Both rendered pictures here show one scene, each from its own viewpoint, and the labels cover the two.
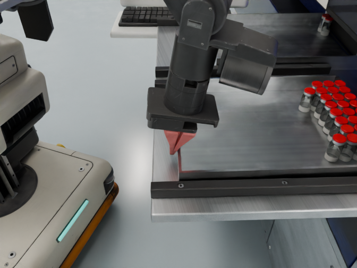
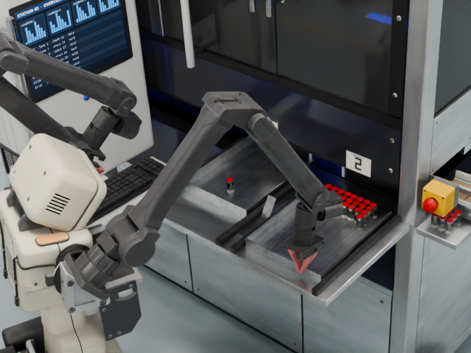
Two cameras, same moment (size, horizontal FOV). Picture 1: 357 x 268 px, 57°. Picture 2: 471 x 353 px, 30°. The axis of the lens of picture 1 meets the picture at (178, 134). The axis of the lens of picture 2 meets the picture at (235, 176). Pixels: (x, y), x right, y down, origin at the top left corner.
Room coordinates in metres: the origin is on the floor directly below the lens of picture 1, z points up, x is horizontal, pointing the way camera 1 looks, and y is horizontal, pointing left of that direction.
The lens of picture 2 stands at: (-0.77, 1.36, 2.45)
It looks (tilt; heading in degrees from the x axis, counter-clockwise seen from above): 35 degrees down; 316
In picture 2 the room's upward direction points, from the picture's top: 4 degrees counter-clockwise
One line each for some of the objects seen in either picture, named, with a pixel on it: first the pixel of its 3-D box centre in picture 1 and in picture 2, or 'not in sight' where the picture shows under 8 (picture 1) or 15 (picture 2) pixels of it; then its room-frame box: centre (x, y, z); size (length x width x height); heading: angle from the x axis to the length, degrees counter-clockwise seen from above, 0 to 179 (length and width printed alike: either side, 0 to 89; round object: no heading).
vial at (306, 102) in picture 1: (306, 100); not in sight; (0.52, -0.25, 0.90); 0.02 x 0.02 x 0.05
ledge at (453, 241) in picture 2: not in sight; (448, 227); (0.21, -0.43, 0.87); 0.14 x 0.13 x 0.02; 92
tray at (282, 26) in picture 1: (275, 39); (250, 173); (0.80, -0.25, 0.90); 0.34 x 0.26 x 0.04; 92
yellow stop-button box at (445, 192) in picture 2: not in sight; (439, 197); (0.22, -0.39, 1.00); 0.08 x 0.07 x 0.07; 92
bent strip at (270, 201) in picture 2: not in sight; (257, 216); (0.63, -0.09, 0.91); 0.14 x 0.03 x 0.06; 92
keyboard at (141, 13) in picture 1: (176, 15); (115, 190); (1.16, 0.01, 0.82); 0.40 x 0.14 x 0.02; 89
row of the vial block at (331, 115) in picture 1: (330, 117); (341, 209); (0.47, -0.27, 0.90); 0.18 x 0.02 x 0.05; 3
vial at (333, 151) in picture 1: (335, 148); (359, 222); (0.39, -0.26, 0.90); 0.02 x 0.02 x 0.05
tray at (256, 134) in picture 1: (269, 122); (319, 230); (0.46, -0.16, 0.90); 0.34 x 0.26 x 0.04; 93
